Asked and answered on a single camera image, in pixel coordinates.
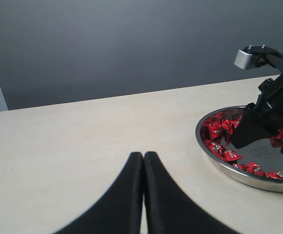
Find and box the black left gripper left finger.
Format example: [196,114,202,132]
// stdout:
[57,152,144,234]

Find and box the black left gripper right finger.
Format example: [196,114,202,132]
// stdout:
[144,151,237,234]

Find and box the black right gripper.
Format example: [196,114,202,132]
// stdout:
[230,73,283,149]

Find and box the round stainless steel plate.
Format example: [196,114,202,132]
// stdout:
[195,106,283,193]

